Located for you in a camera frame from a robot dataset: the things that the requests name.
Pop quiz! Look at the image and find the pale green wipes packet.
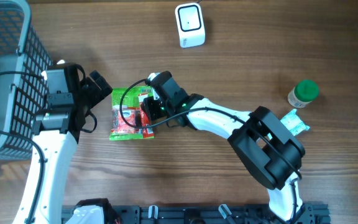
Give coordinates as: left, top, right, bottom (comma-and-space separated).
280, 109, 310, 136

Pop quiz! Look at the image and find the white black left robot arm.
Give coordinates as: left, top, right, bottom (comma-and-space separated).
14, 68, 112, 223

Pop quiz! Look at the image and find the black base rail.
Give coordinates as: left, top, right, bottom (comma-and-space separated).
61, 203, 331, 224

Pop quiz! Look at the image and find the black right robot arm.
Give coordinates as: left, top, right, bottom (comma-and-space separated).
141, 94, 305, 223

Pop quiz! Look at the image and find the white red tissue packet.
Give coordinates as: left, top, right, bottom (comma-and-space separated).
111, 109, 136, 134

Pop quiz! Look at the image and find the white barcode scanner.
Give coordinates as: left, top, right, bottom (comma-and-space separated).
175, 2, 206, 49

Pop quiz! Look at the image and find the grey plastic basket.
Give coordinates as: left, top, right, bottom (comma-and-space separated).
0, 1, 52, 160

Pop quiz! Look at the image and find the green lid spice jar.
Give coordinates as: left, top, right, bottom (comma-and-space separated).
288, 80, 319, 108

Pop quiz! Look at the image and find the red tube packet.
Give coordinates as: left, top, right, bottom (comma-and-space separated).
137, 93, 155, 139

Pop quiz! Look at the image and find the green snack bag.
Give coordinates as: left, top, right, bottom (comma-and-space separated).
109, 86, 154, 141

